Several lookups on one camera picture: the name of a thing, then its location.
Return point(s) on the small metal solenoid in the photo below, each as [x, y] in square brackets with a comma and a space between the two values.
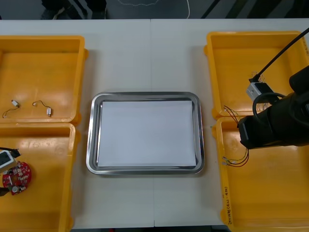
[49, 112]
[15, 103]

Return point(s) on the yellow-orange plastic bin with handwriting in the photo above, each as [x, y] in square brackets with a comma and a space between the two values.
[265, 193]

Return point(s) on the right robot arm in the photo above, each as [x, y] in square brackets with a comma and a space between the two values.
[299, 79]

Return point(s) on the round red circuit board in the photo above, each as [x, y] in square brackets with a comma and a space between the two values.
[20, 174]

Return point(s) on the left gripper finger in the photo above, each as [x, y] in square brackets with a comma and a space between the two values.
[3, 192]

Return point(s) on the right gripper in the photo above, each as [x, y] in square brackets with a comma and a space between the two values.
[256, 133]

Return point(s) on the white sheet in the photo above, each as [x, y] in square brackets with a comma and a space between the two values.
[147, 133]

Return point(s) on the person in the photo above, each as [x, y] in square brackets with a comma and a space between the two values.
[72, 7]

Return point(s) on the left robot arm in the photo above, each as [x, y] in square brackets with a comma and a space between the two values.
[6, 162]

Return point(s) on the steel tray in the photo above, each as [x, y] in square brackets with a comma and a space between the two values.
[89, 145]

